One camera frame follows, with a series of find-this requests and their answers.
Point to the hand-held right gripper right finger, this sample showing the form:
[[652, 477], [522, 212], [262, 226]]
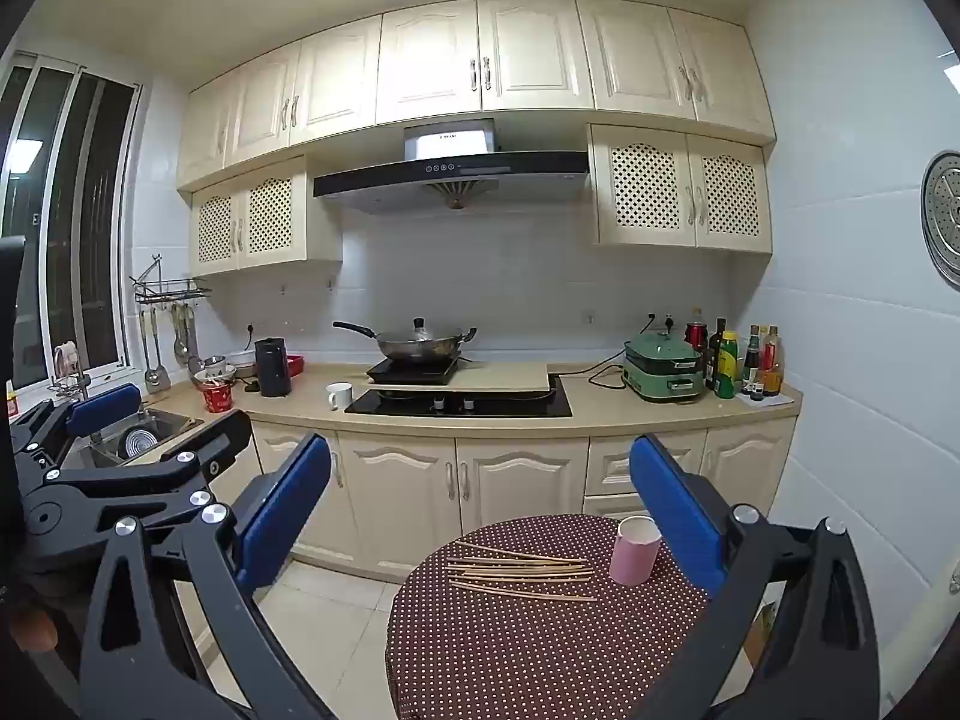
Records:
[[675, 510]]

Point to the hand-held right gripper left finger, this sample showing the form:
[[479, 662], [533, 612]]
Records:
[[285, 510]]

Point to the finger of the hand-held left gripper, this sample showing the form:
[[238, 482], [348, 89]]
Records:
[[105, 406], [187, 450]]

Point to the pink paper cup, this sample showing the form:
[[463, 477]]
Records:
[[634, 559]]

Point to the pile of wooden chopsticks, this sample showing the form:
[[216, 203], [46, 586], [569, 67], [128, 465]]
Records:
[[525, 574]]

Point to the person's left hand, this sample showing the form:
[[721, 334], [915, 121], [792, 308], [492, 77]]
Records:
[[35, 630]]

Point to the steel kitchen sink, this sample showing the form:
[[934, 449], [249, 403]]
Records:
[[161, 427]]

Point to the ribbed steel bowl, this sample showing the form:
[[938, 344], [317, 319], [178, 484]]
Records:
[[137, 442]]

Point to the hanging metal ladle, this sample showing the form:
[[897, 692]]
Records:
[[155, 379]]

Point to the red paper tub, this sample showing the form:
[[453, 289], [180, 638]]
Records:
[[217, 399]]

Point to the cream cabinet drawer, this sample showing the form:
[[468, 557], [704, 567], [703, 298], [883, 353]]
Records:
[[607, 465], [600, 506]]

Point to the hanging metal spoon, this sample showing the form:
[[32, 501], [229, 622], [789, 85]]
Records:
[[180, 349]]

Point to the black electric kettle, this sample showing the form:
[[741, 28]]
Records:
[[272, 371]]

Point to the cream kitchen base cabinet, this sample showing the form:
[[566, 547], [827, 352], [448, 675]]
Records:
[[397, 480]]

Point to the white mug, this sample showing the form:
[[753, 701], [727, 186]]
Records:
[[340, 397]]

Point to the small red box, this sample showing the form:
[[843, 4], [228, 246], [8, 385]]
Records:
[[296, 364]]

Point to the green electric grill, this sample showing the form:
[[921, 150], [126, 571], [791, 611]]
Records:
[[664, 371]]

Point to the white paper sheet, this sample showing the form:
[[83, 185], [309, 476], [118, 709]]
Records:
[[784, 397]]

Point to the soy sauce bottle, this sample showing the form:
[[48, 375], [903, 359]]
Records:
[[751, 367]]

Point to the dark oil bottle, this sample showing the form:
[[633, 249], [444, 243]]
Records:
[[712, 349]]

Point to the red label sauce bottle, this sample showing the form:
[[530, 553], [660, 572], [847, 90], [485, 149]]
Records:
[[772, 371]]

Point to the dark soda bottle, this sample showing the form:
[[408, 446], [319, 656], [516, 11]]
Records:
[[697, 334]]

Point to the sliding glass window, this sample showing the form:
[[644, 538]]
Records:
[[97, 202]]

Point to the black gas hob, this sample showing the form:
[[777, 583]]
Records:
[[525, 406]]

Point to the cream lattice door cabinet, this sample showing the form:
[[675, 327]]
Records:
[[217, 259], [690, 187]]

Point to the steel wok with lid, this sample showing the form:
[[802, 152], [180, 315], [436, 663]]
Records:
[[420, 349]]

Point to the round polka-dot table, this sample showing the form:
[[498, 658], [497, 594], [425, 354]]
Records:
[[525, 660]]

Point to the beige stone board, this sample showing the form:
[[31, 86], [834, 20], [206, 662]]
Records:
[[502, 376]]

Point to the black silver range hood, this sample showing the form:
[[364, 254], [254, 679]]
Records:
[[450, 165]]

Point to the metal steamer plate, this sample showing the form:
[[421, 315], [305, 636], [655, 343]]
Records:
[[945, 217]]

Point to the wall utensil rack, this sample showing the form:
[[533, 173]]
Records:
[[169, 289]]

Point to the cream upper wall cabinet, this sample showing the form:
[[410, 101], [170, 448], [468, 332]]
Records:
[[427, 60]]

